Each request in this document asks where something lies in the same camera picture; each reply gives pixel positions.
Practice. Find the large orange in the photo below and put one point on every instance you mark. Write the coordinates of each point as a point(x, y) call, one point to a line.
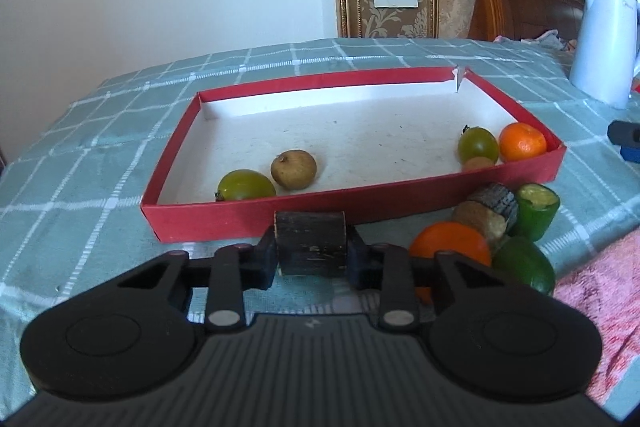
point(450, 239)

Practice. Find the pink towel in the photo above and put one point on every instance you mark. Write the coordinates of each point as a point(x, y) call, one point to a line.
point(605, 297)

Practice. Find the small brown fruit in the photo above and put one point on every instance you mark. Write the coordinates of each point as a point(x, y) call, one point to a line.
point(478, 165)

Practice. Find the small green round fruit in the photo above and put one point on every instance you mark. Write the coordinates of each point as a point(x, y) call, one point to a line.
point(478, 145)

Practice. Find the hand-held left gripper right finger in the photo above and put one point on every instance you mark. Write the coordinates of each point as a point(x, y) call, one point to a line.
point(360, 264)

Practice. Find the long dark sugarcane piece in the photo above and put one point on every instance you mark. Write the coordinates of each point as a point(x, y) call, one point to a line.
point(310, 244)

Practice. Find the crumpled clothes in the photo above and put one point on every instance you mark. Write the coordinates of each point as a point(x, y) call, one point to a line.
point(545, 39)

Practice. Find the small orange mandarin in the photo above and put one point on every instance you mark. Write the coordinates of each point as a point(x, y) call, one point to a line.
point(522, 142)

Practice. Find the dark green lime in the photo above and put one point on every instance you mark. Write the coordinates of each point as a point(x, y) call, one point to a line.
point(525, 264)

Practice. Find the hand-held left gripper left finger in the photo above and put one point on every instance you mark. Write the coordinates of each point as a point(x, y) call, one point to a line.
point(262, 264)

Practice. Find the large green round fruit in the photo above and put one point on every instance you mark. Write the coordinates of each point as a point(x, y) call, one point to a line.
point(246, 186)

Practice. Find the yellow-brown round fruit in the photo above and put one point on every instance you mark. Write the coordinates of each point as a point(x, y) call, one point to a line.
point(294, 169)

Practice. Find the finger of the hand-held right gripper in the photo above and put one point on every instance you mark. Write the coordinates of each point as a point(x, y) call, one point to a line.
point(626, 134)

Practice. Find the cut green fruit piece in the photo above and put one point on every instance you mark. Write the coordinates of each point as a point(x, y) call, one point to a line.
point(536, 213)

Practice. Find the white electric kettle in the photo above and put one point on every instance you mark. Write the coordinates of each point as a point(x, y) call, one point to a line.
point(605, 47)

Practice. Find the red cardboard box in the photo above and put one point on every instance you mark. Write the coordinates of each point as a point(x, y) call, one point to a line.
point(375, 142)

